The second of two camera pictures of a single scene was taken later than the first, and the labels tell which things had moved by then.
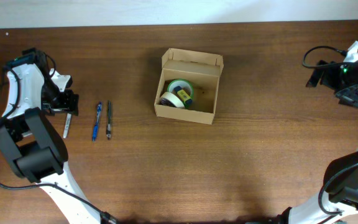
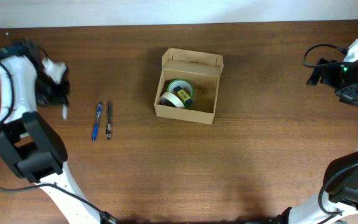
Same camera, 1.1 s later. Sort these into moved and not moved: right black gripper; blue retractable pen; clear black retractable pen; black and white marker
Moved: black and white marker
Not moved: right black gripper; blue retractable pen; clear black retractable pen
